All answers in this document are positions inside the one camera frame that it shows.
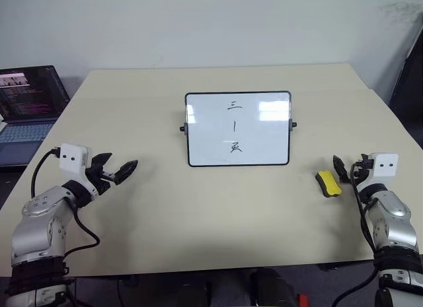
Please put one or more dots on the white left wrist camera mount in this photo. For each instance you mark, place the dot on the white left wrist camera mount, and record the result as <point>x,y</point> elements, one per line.
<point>71,161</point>

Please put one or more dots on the open laptop computer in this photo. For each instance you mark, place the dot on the open laptop computer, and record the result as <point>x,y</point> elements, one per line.
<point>23,132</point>

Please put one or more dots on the small red object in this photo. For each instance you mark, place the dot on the small red object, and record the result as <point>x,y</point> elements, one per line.
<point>303,301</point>

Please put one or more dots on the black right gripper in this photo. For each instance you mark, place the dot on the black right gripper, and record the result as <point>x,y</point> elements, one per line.
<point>360,175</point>

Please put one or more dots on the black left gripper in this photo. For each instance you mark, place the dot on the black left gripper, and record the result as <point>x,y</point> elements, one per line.
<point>102,181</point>

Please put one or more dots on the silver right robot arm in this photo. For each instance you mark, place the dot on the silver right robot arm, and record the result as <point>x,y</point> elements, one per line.
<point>396,211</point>

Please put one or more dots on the yellow and black eraser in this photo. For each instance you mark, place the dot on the yellow and black eraser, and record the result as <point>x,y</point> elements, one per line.
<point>327,181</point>

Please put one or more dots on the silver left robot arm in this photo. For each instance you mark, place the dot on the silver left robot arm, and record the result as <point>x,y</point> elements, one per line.
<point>36,204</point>

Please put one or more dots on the black leaning panel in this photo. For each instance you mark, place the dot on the black leaning panel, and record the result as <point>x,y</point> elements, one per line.
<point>413,72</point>

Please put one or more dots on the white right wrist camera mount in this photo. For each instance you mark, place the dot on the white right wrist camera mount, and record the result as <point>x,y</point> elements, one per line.
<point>386,165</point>

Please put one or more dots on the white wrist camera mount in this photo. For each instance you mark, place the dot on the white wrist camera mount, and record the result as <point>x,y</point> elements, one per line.
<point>71,161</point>
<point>386,165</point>

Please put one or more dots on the small black-framed whiteboard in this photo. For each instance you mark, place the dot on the small black-framed whiteboard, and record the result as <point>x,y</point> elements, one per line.
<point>205,138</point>

